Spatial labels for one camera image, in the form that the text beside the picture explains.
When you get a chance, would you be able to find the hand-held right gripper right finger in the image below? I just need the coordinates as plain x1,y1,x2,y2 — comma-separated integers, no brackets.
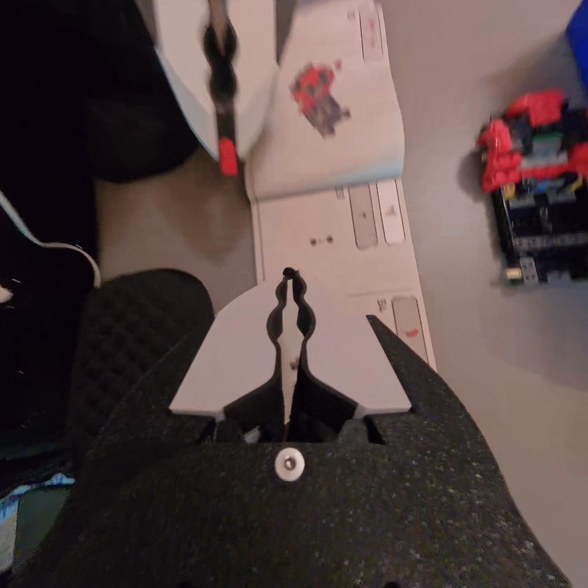
290,271,413,420

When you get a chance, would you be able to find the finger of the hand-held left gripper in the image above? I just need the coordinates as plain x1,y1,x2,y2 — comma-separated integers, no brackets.
153,0,222,160
221,0,279,160

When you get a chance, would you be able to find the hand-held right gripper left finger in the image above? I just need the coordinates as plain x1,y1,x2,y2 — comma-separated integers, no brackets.
169,277,288,420

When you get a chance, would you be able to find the white lego instruction booklet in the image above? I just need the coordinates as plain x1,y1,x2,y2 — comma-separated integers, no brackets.
243,0,437,416

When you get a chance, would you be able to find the red and black lego car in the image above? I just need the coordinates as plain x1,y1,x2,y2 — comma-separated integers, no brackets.
475,89,588,288

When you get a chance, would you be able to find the black quilted cushion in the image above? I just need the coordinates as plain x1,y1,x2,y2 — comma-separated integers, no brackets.
69,269,215,460

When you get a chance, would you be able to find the person's black clothing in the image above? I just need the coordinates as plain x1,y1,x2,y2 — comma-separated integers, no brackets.
0,0,199,460

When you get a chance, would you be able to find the blue plastic bin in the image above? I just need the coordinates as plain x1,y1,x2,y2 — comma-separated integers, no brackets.
566,0,588,84

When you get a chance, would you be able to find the white cord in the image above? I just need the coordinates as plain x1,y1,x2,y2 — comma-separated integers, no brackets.
0,189,102,289

